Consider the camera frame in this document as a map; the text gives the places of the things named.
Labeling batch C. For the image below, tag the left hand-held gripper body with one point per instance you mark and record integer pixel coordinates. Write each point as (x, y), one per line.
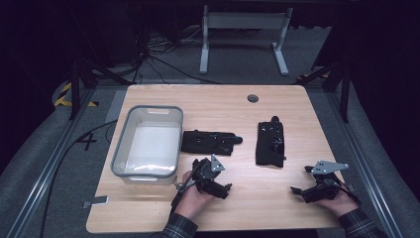
(206, 172)

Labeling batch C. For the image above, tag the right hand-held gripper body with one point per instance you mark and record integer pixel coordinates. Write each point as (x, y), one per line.
(322, 191)

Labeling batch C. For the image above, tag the black glove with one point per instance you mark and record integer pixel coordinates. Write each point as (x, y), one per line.
(269, 150)
(201, 142)

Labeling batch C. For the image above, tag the grey-rimmed white plastic bin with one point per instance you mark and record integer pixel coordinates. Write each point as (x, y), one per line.
(152, 145)

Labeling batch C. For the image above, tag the person's right hand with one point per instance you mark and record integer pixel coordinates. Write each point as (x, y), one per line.
(341, 205)

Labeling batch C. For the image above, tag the person's left hand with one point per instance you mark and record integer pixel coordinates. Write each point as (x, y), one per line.
(189, 201)

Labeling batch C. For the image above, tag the black metal stand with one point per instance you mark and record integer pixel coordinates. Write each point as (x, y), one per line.
(345, 95)
(75, 89)

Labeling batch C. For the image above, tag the grey round table grommet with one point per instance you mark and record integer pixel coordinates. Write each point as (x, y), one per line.
(253, 98)

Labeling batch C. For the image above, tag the grey tape strip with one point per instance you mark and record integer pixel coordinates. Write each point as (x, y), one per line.
(97, 200)

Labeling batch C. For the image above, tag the yellow-black hazard tape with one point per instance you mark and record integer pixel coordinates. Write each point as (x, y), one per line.
(62, 95)

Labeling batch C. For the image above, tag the white metal desk frame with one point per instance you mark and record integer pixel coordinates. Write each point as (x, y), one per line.
(244, 20)

